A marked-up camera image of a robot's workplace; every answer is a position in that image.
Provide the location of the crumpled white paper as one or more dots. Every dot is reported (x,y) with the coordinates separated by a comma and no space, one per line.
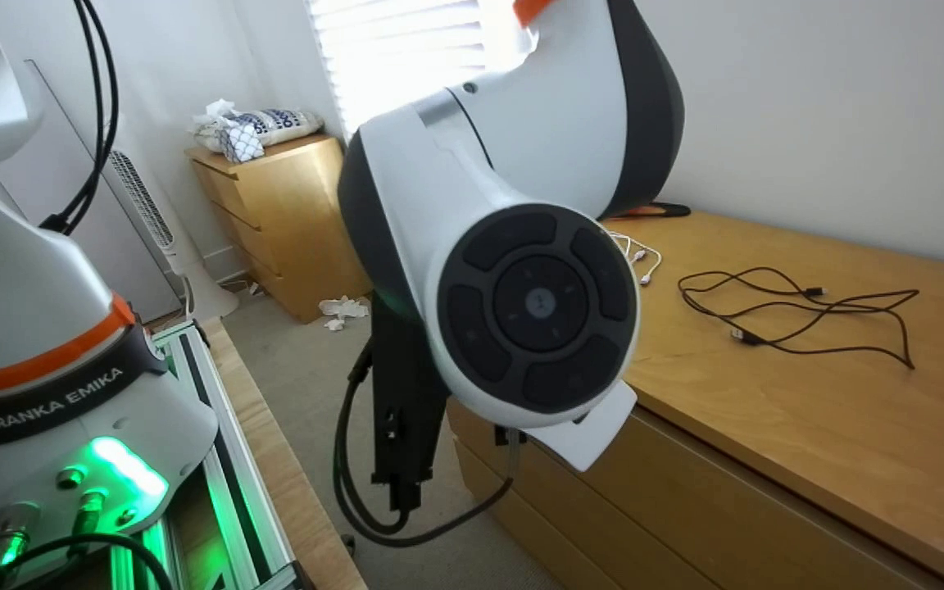
(344,308)

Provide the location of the grey flat board panel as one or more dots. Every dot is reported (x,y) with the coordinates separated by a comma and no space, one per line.
(112,248)

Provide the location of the white window blinds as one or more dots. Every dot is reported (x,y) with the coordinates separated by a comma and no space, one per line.
(408,53)

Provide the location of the small wooden nightstand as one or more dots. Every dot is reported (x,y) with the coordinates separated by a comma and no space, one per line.
(286,230)

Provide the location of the light wooden dresser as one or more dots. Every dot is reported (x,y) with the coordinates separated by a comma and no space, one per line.
(802,437)

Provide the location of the pile of folded clothes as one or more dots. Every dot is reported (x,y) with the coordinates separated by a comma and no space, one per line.
(246,129)

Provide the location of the dresser drawer with plain front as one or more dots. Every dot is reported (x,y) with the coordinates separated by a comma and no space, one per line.
(559,526)
(689,509)

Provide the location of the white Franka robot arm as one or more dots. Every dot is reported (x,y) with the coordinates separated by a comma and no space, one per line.
(14,274)

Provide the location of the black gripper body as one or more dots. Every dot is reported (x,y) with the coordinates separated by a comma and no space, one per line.
(406,414)

